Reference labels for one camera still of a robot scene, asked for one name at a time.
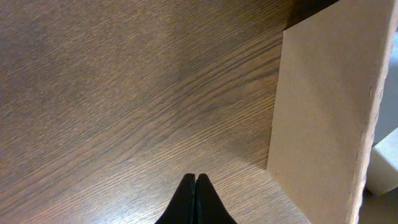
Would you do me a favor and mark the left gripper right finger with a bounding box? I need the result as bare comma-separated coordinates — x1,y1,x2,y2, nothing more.
195,174,237,224

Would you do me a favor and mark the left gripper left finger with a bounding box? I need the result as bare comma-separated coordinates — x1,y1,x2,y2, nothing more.
155,174,196,224

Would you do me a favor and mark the cardboard box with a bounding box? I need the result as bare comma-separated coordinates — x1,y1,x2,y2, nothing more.
267,0,397,223

